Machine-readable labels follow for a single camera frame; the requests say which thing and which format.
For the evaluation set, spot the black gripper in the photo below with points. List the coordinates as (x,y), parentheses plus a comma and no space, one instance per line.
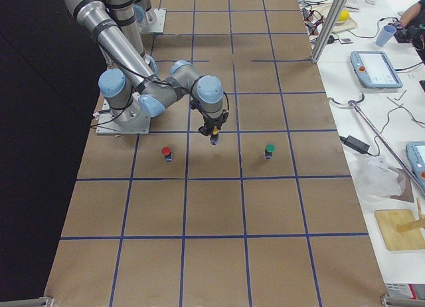
(210,126)

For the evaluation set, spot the yellow push button switch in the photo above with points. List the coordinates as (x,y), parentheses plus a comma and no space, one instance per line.
(214,136)

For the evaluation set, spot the person forearm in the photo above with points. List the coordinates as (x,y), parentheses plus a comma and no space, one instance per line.
(412,12)

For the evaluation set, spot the black power adapter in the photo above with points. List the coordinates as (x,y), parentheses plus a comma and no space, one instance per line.
(357,145)

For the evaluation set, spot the beige tray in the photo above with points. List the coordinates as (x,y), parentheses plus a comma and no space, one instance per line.
(340,27)

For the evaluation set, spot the clear plastic bag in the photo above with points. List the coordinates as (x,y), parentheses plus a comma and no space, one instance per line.
(374,176)

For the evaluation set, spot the blue teach pendant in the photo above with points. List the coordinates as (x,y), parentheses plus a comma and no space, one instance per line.
(374,70)
(415,155)

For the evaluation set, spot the yellow lemon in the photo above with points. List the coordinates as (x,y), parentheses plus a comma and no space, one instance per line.
(343,17)

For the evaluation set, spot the wooden cutting board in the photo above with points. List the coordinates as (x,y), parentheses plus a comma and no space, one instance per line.
(400,230)

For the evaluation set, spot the light blue plastic cup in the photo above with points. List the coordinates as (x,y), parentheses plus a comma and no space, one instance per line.
(386,33)

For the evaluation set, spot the red push button switch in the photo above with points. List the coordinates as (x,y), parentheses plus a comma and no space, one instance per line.
(167,153)

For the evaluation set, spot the green push button switch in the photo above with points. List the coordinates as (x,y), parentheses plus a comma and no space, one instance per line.
(269,150)

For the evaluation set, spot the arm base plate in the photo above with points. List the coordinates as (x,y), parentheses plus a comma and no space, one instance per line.
(158,26)
(134,120)

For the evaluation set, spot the metal rod with handle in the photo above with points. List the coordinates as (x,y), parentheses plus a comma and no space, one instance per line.
(354,104)

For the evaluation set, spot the aluminium frame post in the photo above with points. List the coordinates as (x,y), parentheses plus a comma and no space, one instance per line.
(331,19)

